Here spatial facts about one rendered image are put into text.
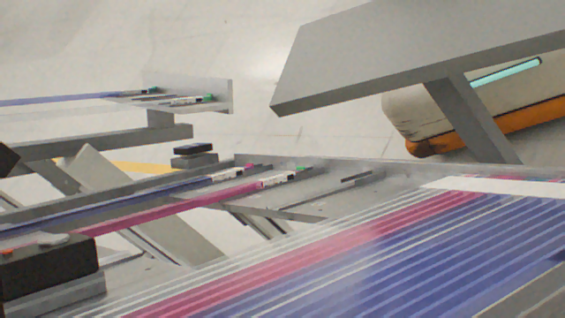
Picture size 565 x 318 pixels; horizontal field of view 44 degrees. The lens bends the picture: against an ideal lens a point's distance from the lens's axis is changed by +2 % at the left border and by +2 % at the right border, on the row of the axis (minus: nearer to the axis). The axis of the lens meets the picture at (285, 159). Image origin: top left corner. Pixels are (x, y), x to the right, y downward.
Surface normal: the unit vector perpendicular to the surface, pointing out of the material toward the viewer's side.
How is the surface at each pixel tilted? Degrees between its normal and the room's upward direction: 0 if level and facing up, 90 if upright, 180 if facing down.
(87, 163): 90
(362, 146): 0
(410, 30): 0
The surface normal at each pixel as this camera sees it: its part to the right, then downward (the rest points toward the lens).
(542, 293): -0.11, -0.98
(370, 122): -0.58, -0.59
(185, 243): 0.62, 0.14
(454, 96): -0.28, 0.80
